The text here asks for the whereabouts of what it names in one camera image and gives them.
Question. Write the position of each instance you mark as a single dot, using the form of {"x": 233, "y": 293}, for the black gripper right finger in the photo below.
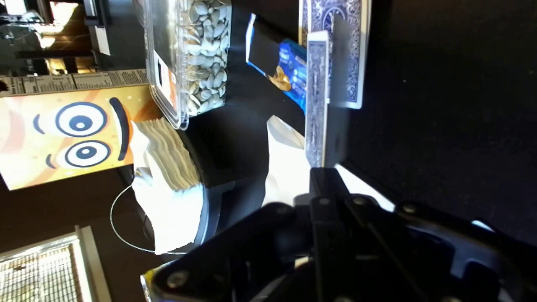
{"x": 414, "y": 257}

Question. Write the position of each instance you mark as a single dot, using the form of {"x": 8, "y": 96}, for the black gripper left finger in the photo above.
{"x": 263, "y": 257}

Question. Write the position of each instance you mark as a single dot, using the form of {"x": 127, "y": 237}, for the blue-backed playing card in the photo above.
{"x": 350, "y": 51}

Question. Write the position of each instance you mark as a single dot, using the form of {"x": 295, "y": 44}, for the white paper napkin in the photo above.
{"x": 286, "y": 162}

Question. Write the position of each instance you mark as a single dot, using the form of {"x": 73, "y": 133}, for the stack of white napkins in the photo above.
{"x": 169, "y": 185}

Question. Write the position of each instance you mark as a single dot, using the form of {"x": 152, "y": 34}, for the blue snack bar wrapper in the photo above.
{"x": 280, "y": 61}

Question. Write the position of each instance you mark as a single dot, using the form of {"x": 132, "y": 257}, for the clear plastic container of seeds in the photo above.
{"x": 207, "y": 56}

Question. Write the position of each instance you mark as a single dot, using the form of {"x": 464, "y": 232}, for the cardboard box with cartoon face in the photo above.
{"x": 56, "y": 140}

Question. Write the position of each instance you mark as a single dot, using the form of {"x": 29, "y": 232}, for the dark wooden furniture frame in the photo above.
{"x": 35, "y": 51}

